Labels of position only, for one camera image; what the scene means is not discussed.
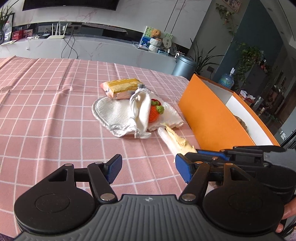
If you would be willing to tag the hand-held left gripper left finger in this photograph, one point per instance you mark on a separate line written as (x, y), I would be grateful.
(115, 167)

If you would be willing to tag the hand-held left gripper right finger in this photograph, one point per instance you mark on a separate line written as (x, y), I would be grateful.
(183, 168)

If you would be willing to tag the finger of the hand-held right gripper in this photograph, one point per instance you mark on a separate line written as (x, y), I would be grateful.
(208, 158)
(208, 152)

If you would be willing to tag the orange cardboard box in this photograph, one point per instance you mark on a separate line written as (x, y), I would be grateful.
(208, 118)

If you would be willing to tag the white paper towel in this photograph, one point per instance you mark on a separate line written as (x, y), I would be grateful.
(170, 115)

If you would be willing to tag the white quilted cloth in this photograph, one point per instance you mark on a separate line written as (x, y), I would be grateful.
(113, 113)

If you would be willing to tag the crochet strawberry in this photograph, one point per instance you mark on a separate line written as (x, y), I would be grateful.
(154, 114)

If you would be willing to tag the yellow snack packet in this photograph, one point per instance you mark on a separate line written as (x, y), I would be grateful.
(122, 87)

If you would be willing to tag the person's right hand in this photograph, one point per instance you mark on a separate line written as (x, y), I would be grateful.
(291, 208)

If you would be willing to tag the white floor appliance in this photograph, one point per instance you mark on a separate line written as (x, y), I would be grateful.
(258, 103)

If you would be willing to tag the blue water jug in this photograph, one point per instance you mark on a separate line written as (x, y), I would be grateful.
(226, 80)

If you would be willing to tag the small silver cap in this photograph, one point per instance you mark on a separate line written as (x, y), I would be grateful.
(142, 87)

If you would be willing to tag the pink checkered tablecloth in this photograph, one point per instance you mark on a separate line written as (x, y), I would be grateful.
(46, 115)

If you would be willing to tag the grey metal trash can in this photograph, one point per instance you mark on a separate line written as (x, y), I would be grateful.
(183, 66)

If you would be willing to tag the grey-blue cabinet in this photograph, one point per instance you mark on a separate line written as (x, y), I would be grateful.
(257, 76)

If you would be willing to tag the long-leaf potted plant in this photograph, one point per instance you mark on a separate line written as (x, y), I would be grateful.
(203, 60)

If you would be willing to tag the leafy pothos plant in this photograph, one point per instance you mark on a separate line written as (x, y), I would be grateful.
(248, 55)

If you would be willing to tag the decorative plate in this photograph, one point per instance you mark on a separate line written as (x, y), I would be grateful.
(174, 49)

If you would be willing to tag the round white hand fan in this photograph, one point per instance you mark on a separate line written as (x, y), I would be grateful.
(167, 42)

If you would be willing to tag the white marble TV console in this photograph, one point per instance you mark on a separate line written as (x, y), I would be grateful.
(104, 48)

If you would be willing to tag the silver laptop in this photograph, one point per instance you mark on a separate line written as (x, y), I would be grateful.
(143, 47)

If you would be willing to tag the brown teddy bear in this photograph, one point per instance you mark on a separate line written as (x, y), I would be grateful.
(156, 33)

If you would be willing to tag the green landscape painting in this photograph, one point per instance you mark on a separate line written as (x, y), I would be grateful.
(145, 34)

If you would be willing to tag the hanging vine plant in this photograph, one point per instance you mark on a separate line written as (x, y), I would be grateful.
(227, 16)

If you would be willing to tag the white router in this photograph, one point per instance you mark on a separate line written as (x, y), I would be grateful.
(57, 36)

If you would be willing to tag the small black box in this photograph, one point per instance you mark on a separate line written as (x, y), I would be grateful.
(45, 36)

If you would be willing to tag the small red box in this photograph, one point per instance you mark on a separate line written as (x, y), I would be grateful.
(28, 33)
(17, 34)

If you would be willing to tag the paper envelope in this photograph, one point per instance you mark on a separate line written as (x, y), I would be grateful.
(8, 42)

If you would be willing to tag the black television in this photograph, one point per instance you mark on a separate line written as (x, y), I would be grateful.
(69, 3)

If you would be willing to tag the green plant in glass vase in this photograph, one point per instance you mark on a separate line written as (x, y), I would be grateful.
(4, 23)

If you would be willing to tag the wall socket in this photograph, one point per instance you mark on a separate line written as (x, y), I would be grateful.
(210, 69)

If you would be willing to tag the framed wall picture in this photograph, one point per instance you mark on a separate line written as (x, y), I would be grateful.
(231, 3)

